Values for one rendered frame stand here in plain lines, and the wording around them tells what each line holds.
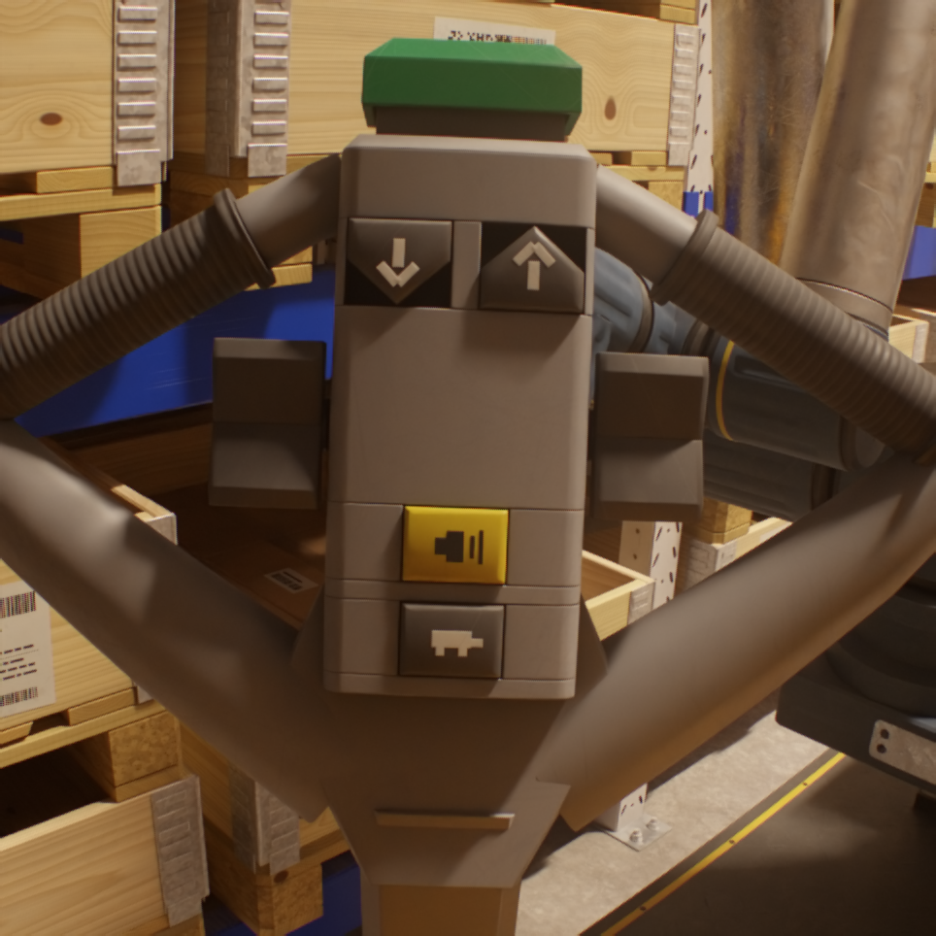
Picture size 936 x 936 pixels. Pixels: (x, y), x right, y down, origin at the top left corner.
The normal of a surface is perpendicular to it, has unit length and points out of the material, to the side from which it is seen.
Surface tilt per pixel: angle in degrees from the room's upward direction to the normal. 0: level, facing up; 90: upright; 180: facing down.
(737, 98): 100
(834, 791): 0
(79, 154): 90
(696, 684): 80
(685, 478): 57
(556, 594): 74
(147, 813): 90
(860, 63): 69
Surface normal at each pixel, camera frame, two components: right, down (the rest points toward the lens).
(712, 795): 0.04, -0.94
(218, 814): -0.72, 0.20
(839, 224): -0.44, -0.09
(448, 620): 0.03, 0.06
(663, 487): 0.04, -0.24
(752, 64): -0.50, 0.42
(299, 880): 0.69, 0.27
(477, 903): 0.02, 0.33
